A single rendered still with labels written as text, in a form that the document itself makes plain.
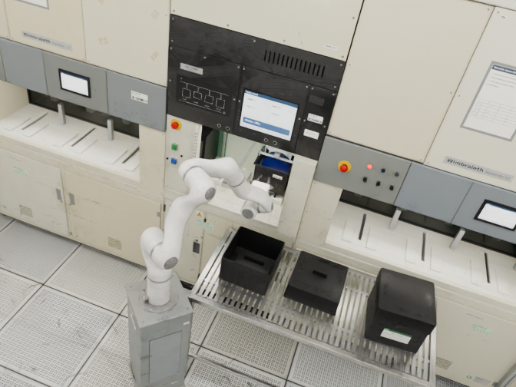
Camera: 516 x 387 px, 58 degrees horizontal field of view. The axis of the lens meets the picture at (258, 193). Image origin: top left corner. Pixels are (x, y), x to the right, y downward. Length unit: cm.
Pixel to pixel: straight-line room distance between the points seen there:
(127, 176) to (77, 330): 106
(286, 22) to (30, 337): 245
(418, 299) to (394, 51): 121
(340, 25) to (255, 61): 44
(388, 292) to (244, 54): 137
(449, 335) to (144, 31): 248
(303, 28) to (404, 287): 136
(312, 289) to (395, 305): 43
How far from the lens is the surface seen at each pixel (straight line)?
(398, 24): 217
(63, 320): 343
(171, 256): 215
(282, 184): 288
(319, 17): 219
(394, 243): 298
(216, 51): 239
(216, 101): 249
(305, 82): 231
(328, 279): 261
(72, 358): 326
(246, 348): 328
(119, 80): 273
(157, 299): 242
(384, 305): 241
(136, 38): 258
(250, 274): 249
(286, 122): 241
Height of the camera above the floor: 274
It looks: 38 degrees down
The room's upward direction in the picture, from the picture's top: 11 degrees clockwise
